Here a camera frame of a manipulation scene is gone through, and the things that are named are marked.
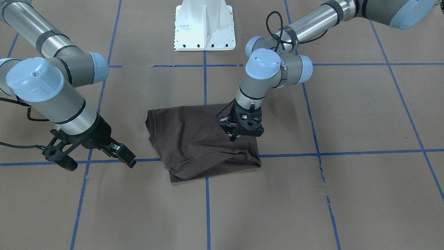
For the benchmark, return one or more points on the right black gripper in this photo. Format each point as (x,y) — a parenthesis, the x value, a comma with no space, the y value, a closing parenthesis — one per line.
(98,133)

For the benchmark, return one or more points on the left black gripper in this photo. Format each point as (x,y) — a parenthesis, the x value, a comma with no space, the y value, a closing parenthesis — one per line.
(226,122)

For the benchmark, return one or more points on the brown t-shirt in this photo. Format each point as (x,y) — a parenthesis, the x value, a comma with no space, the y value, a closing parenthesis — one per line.
(192,145)

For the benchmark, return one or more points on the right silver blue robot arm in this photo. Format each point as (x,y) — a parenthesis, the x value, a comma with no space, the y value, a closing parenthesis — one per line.
(48,83)

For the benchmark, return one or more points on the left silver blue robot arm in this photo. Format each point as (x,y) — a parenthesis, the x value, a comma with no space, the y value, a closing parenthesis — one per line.
(272,65)

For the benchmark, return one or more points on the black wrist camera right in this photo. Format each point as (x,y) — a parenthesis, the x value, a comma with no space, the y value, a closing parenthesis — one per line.
(59,148)

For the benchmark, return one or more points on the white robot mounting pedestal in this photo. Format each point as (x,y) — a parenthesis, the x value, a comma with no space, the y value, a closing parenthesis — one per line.
(204,25)

